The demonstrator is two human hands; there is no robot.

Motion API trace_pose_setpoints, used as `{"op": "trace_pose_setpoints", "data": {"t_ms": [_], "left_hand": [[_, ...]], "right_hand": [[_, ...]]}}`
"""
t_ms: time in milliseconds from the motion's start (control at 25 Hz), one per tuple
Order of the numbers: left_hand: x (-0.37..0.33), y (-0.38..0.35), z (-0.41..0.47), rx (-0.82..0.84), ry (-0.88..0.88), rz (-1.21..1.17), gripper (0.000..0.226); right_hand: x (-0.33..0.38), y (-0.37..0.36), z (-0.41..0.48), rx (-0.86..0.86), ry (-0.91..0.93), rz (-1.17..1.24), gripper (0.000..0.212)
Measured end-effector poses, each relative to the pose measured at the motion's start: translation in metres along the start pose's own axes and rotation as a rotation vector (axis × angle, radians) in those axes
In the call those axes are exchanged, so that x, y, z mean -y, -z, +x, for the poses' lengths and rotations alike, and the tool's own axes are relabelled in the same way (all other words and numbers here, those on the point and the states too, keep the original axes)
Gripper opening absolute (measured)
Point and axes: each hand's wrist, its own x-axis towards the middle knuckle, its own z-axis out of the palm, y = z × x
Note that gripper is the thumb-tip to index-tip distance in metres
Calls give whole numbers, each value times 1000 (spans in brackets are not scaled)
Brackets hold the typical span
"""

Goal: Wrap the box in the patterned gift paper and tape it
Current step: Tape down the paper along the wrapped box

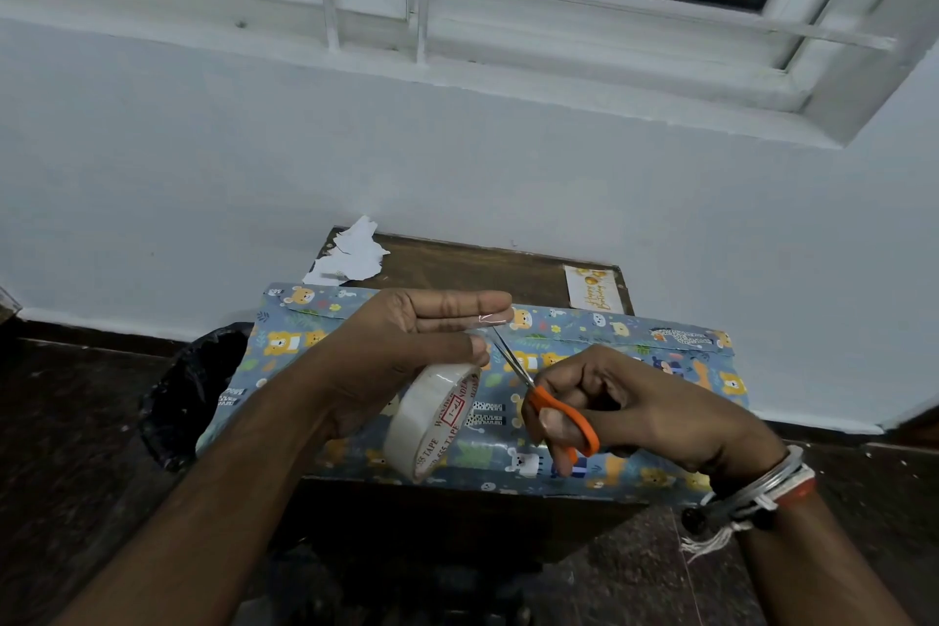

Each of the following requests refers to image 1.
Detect person's right hand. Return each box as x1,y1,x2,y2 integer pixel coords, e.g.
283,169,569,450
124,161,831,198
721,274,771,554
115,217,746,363
521,343,789,494

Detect person's left hand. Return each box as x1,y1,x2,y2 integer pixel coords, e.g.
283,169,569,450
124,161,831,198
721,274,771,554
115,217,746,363
308,288,515,440

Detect orange handled scissors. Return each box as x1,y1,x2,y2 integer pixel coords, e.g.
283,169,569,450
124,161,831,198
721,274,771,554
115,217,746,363
488,325,602,467

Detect clear tape roll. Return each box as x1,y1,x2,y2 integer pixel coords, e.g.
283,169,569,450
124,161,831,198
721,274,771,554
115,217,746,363
382,362,485,486

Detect person's left forearm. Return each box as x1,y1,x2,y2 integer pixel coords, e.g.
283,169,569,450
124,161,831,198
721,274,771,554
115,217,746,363
50,354,347,626

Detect person's right forearm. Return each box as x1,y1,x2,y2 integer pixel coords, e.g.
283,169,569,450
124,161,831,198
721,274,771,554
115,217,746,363
734,479,918,626

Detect brown wooden table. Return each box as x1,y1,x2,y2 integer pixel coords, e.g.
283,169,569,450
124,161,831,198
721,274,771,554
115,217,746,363
292,227,648,575

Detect box in animal wrapping paper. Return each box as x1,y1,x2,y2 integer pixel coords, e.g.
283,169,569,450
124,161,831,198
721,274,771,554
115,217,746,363
194,282,750,508

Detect cream greeting card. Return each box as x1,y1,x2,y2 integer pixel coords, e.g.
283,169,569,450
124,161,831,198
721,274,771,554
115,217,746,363
562,265,626,316

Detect torn white paper scrap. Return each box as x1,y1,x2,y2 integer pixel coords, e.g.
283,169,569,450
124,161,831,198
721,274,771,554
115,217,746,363
301,215,392,288

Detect white thread wristband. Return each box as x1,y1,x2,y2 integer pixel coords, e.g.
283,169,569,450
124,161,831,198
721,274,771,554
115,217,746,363
678,464,817,562

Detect silver bangle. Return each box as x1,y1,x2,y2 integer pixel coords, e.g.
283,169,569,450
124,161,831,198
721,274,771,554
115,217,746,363
703,445,808,525

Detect red thread wristband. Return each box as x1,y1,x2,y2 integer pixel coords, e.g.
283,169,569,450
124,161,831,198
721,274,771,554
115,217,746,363
772,476,817,509

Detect black lined trash bin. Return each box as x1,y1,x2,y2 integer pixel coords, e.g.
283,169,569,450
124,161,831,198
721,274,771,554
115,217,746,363
137,322,255,474

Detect black bead bracelet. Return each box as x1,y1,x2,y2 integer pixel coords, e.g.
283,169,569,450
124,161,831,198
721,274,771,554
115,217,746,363
680,504,780,540

